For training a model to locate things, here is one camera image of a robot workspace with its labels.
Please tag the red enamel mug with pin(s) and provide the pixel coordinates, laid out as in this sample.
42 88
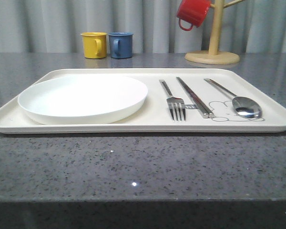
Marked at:
193 12

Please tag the silver fork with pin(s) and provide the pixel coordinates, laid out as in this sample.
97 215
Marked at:
176 105

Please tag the silver spoon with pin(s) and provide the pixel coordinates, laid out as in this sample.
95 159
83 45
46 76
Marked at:
243 106

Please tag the blue enamel mug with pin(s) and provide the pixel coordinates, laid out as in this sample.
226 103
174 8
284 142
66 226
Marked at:
121 45

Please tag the grey curtain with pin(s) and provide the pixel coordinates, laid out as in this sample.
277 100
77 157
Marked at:
251 26

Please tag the silver chopstick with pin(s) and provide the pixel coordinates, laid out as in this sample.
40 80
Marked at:
211 114
193 98

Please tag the wooden mug tree stand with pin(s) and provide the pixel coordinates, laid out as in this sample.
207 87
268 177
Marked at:
213 55

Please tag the yellow enamel mug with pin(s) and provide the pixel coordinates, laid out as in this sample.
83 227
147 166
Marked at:
94 45

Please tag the white round plate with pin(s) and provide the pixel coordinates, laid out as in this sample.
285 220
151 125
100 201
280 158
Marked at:
83 99

